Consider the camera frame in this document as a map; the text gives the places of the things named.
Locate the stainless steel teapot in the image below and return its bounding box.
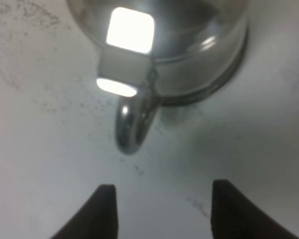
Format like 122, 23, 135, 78
67, 0, 249, 154

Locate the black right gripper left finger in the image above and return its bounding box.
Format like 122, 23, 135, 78
53, 184, 119, 239

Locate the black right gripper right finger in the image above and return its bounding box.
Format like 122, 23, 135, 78
210, 180, 297, 239

